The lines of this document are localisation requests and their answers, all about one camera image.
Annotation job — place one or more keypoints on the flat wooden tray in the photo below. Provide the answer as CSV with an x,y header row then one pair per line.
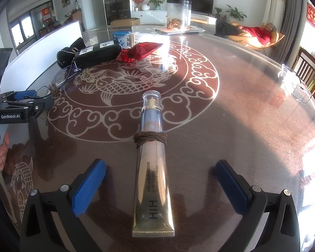
x,y
162,30

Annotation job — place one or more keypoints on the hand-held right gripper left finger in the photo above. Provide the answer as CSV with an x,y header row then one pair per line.
x,y
89,186

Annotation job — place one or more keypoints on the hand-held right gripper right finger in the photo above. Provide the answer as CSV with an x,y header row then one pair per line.
x,y
232,186

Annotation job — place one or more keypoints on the wooden chair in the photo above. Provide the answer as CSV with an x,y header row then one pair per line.
x,y
303,65

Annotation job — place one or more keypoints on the round white vase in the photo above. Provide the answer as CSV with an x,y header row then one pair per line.
x,y
146,7

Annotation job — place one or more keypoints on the black case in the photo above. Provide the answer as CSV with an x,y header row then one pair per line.
x,y
97,55

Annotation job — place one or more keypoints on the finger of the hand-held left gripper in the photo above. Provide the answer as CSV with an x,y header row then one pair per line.
x,y
42,105
25,95

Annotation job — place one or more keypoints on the brown patterned desktop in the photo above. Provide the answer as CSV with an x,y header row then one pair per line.
x,y
225,110

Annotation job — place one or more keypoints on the black television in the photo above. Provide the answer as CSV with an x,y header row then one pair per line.
x,y
202,1

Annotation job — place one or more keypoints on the small potted plant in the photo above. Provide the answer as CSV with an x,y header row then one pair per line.
x,y
218,11

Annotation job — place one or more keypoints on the clear plastic jar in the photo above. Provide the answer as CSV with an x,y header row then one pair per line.
x,y
178,10

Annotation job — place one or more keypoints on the dark glass display cabinet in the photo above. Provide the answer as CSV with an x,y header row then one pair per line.
x,y
115,0

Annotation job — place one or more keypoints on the red wall hanging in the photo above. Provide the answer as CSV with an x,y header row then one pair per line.
x,y
312,14

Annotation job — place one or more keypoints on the thin-framed eyeglasses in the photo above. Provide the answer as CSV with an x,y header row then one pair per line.
x,y
76,69

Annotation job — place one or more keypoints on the green potted plant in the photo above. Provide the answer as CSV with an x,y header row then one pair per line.
x,y
157,1

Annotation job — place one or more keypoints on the brown cardboard box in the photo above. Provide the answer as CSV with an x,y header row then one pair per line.
x,y
124,22

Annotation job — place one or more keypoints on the black fabric scrunchie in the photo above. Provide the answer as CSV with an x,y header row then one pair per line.
x,y
68,53

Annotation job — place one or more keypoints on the gold cosmetic tube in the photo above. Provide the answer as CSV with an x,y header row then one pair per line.
x,y
152,176

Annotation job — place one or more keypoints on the red flower plant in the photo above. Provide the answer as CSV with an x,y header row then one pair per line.
x,y
138,1

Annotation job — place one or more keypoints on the clear acrylic holder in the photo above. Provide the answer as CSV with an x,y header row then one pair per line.
x,y
304,94

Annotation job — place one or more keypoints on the long white cardboard box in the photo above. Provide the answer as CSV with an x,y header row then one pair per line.
x,y
42,47

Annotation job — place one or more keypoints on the grey curtain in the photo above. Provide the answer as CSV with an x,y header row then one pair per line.
x,y
291,18

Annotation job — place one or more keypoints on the blue and white medicine box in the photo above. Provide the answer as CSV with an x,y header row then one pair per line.
x,y
122,40

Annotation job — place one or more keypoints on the large leafy potted plant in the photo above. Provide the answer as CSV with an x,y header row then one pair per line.
x,y
235,13

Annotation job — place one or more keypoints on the white television console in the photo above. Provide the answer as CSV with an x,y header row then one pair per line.
x,y
152,14

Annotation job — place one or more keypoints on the white lace curtain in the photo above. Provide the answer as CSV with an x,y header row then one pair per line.
x,y
275,8

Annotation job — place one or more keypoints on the beige lounge chair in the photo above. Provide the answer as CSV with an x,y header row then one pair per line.
x,y
279,38

